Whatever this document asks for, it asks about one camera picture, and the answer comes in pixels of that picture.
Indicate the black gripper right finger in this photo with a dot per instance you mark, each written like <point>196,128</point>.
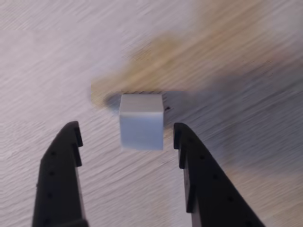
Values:
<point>210,194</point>

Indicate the white cube block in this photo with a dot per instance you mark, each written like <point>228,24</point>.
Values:
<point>142,125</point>

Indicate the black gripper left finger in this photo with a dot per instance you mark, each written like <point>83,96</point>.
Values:
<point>59,184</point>

